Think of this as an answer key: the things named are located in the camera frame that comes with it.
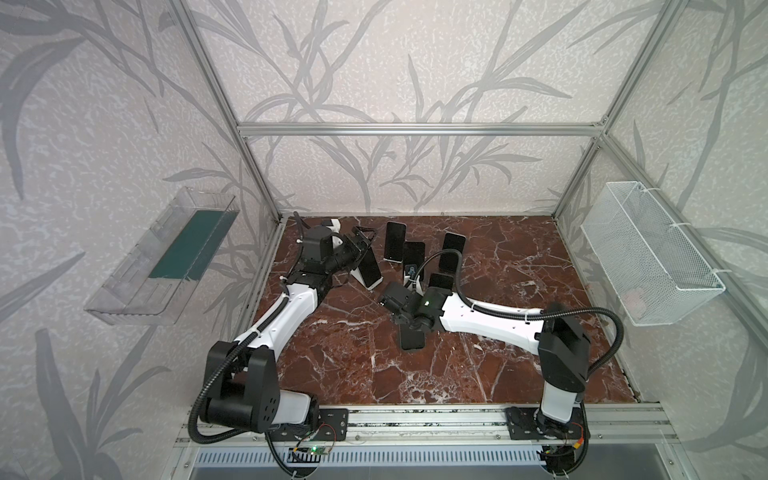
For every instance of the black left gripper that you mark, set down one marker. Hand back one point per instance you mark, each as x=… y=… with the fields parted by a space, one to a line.
x=355 y=252

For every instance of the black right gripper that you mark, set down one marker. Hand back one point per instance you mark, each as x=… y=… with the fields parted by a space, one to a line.
x=411 y=327

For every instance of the black front smartphone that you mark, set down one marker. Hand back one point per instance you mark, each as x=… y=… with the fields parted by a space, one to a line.
x=411 y=335

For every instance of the black smartphone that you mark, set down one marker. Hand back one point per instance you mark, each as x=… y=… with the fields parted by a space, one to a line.
x=442 y=281
x=413 y=259
x=411 y=335

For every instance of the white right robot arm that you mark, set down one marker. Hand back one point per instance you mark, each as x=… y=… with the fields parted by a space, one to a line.
x=559 y=341

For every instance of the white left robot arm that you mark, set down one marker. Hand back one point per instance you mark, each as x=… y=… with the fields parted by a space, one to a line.
x=241 y=391

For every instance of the smartphone on white stand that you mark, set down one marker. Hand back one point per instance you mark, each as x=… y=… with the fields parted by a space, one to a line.
x=371 y=271

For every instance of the purple-edged smartphone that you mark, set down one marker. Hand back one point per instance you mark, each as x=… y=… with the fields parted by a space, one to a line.
x=395 y=234

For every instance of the green-edged smartphone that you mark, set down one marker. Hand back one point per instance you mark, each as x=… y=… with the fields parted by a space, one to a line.
x=449 y=262

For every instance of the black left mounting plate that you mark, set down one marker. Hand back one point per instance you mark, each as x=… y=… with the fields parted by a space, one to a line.
x=331 y=425

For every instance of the black mounting plate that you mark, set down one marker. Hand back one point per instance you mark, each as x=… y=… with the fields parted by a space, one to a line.
x=527 y=423
x=331 y=425

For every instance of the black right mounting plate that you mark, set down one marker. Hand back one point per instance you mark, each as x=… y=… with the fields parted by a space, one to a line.
x=527 y=423

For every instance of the green circuit board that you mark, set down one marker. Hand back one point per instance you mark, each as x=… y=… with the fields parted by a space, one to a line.
x=311 y=453

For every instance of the aluminium frame enclosure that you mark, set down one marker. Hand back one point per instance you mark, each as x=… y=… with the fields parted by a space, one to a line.
x=600 y=133

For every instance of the clear plastic wall bin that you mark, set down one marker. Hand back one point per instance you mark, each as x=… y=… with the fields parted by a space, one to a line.
x=153 y=284

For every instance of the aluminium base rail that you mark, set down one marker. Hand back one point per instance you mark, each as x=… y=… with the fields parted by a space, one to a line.
x=484 y=424

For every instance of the white wire mesh basket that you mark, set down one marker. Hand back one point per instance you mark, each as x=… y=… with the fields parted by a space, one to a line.
x=657 y=273

